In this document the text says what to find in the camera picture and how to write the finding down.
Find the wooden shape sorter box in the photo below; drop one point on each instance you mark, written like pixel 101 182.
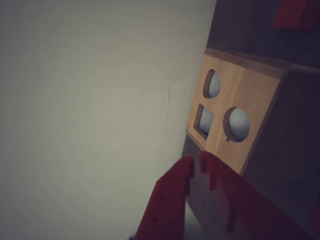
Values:
pixel 250 100

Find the red cube block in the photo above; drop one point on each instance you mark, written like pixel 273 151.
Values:
pixel 292 12

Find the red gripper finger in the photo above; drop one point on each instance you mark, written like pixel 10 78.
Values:
pixel 170 202
pixel 242 210

